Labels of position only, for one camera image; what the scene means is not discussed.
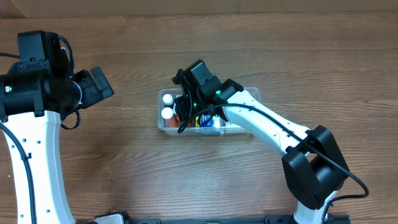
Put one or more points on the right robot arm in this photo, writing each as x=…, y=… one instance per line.
x=313, y=164

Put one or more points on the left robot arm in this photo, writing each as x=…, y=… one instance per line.
x=37, y=93

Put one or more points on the orange Redoxon tube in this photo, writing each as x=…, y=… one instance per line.
x=168, y=115

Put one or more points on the clear plastic container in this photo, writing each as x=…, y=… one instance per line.
x=190, y=131

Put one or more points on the white Hansaplast plaster box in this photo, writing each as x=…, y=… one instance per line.
x=231, y=125

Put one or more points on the dark bottle white cap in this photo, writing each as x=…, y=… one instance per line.
x=168, y=101

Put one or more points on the blue VapoDrops box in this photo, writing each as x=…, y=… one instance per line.
x=208, y=121

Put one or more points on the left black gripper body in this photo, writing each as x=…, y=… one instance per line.
x=94, y=90

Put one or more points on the red medicine box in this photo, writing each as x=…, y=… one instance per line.
x=176, y=116

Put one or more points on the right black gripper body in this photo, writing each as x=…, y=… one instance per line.
x=183, y=104

